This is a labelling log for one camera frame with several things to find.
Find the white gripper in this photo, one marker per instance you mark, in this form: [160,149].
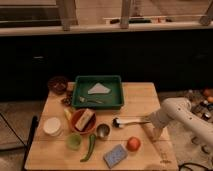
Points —
[157,119]

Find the black and white brush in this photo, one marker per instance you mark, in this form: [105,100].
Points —
[120,123]

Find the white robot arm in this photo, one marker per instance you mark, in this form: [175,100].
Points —
[179,109]

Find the small metal cup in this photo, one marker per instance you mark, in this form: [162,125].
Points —
[103,131]

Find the green plastic cup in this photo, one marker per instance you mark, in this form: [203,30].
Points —
[73,141]

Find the white paper cup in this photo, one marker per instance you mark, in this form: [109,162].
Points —
[52,126]

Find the orange fruit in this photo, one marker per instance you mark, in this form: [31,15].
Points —
[133,144]

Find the blue sponge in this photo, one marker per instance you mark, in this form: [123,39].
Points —
[115,156]

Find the grey folded cloth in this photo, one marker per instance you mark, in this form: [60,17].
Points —
[99,88]

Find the green chili pepper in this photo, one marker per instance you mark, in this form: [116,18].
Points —
[92,140]

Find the green plastic tray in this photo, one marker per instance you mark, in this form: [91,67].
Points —
[113,100]

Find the orange bowl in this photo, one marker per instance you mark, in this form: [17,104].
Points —
[90,125]

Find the wooden block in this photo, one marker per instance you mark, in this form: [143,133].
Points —
[84,119]

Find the metal fork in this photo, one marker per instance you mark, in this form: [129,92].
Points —
[83,99]

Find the yellow banana piece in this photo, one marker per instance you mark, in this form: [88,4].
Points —
[68,114]

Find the dark grape bunch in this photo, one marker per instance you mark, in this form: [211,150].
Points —
[68,99]

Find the dark brown bowl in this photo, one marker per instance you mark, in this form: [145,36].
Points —
[58,84]

